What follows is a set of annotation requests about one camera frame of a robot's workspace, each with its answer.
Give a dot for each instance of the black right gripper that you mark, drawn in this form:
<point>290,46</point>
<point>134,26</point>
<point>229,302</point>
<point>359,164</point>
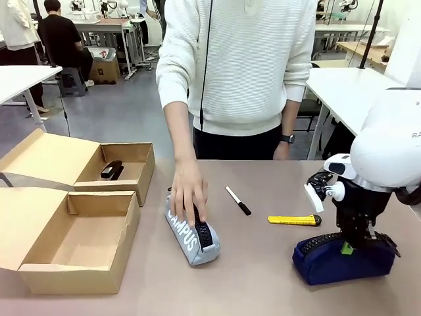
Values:
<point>358,204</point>

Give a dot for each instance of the navy campus pencil case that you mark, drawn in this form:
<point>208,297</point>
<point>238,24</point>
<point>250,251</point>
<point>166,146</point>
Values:
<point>342,268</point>

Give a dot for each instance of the grey campus pencil case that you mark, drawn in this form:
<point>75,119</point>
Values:
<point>189,242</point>

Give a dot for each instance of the black stapler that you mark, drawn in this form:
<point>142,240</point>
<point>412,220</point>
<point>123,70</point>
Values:
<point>111,170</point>

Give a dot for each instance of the cardboard box smaller lidded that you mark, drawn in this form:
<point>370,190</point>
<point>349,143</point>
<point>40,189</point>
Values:
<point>46,158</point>

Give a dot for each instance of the person's left forearm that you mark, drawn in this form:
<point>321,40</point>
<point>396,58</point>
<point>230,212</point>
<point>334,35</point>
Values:
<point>290,116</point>

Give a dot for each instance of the person's right forearm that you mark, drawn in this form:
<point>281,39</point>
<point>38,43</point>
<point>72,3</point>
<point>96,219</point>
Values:
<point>179,135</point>

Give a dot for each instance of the cardboard box larger lidded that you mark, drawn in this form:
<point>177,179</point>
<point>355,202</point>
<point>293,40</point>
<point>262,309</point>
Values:
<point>82,243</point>

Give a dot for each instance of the printed cardboard box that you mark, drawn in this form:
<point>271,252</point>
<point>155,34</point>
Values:
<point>105,70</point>

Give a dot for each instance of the person's left hand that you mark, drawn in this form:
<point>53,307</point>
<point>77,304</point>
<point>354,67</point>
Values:
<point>282,152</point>

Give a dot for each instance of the person's right hand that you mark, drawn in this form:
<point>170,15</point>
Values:
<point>189,187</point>

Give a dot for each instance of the yellow utility knife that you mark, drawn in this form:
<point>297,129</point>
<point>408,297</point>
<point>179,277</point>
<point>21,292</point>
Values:
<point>289,220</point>

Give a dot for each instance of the black wrist watch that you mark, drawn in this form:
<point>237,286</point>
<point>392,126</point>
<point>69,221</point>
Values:
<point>287,138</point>

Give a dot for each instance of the white marker black cap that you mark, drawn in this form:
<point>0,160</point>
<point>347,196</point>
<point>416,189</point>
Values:
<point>237,200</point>

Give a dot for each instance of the black chair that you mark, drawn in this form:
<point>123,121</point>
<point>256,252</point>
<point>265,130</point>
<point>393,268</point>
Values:
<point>309,113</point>

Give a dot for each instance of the wooden top table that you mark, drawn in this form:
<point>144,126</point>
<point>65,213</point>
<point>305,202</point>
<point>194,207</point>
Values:
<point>365,49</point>

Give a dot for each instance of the black stand pole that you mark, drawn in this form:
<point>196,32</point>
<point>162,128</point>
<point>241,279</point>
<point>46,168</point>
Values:
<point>370,36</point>

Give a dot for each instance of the person in white sweater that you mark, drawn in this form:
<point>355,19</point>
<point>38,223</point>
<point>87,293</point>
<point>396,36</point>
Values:
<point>243,66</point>

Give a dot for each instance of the standing person dark clothes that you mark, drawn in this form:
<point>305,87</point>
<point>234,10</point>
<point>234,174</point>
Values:
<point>159,16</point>

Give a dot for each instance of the grey metal workbench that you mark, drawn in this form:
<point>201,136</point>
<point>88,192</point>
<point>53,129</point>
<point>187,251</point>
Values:
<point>112,29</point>

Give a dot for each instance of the grey plastic stool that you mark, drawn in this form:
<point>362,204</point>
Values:
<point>73,82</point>

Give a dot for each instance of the seated person black shirt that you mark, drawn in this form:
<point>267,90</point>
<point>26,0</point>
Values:
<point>60,39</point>

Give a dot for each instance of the white table black pole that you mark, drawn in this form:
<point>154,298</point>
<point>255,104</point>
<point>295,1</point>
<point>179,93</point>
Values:
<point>23,79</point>

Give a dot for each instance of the standing person white coat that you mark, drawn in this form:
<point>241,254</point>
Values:
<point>16,29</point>

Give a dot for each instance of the white camera bracket plate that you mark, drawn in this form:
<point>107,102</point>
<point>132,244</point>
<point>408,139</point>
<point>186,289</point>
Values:
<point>314,199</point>

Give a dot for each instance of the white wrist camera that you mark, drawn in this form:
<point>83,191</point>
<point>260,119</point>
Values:
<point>338,166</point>

